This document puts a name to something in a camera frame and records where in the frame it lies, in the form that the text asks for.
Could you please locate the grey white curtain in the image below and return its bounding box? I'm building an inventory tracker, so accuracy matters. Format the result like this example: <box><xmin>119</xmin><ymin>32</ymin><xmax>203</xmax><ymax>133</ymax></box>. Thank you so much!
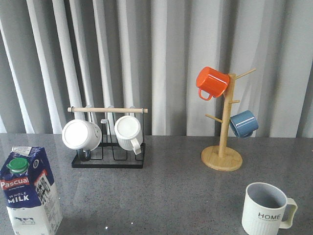
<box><xmin>0</xmin><ymin>0</ymin><xmax>313</xmax><ymax>138</ymax></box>

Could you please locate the black wire mug rack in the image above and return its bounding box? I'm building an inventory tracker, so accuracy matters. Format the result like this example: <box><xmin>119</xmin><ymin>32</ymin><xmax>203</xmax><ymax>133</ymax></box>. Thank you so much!
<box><xmin>68</xmin><ymin>107</ymin><xmax>148</xmax><ymax>168</ymax></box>

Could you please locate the blue white milk carton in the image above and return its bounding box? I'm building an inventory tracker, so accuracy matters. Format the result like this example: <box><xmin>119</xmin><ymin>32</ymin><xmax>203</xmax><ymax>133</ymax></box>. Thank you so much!
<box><xmin>0</xmin><ymin>146</ymin><xmax>63</xmax><ymax>235</ymax></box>

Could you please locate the blue enamel mug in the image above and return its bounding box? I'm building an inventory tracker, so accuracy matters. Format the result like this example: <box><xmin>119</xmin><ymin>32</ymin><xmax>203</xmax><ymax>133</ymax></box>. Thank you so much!
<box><xmin>229</xmin><ymin>110</ymin><xmax>259</xmax><ymax>139</ymax></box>

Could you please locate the white ribbed mug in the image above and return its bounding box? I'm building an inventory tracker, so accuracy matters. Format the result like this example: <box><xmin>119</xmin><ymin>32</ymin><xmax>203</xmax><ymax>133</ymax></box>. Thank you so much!
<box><xmin>114</xmin><ymin>116</ymin><xmax>143</xmax><ymax>155</ymax></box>

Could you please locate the wooden mug tree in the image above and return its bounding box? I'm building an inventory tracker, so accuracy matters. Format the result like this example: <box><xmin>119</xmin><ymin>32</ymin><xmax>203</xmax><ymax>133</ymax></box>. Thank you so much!
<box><xmin>201</xmin><ymin>69</ymin><xmax>256</xmax><ymax>171</ymax></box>

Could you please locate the white smiley mug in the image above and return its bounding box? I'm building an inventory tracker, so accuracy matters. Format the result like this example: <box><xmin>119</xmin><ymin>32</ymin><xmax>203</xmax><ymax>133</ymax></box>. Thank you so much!
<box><xmin>62</xmin><ymin>119</ymin><xmax>102</xmax><ymax>151</ymax></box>

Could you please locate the orange enamel mug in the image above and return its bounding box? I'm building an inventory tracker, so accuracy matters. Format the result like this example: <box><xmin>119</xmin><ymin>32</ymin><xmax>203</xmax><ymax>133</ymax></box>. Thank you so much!
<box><xmin>196</xmin><ymin>67</ymin><xmax>230</xmax><ymax>101</ymax></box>

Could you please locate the white HOME mug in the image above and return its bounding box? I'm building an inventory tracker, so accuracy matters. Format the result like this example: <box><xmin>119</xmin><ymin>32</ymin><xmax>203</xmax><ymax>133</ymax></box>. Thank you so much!
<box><xmin>242</xmin><ymin>182</ymin><xmax>298</xmax><ymax>235</ymax></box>

